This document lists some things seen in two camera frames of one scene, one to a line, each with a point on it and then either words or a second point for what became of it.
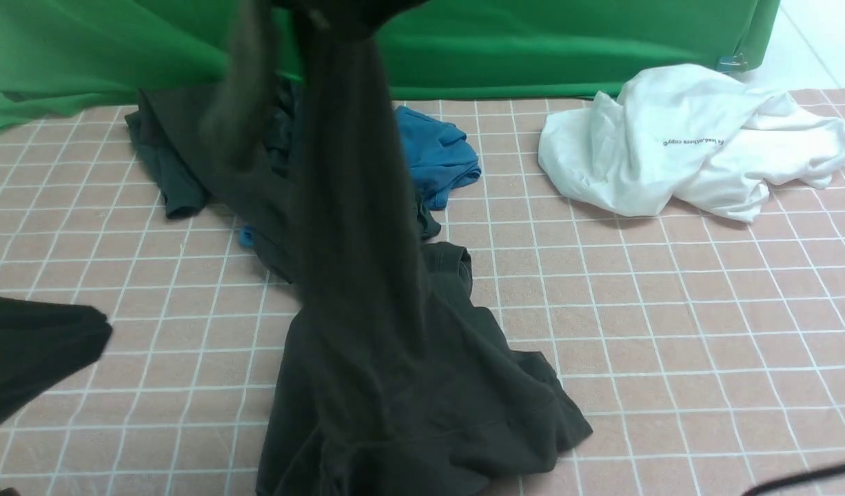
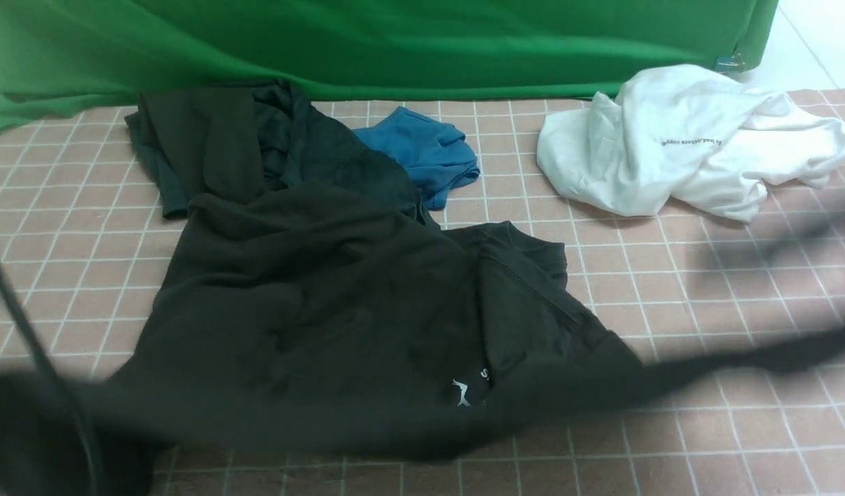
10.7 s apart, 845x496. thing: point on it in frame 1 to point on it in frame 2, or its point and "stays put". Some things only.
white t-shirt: [687, 133] stays put
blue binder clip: [731, 63] stays put
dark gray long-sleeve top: [391, 378] to [342, 321]
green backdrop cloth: [37, 53] stays put
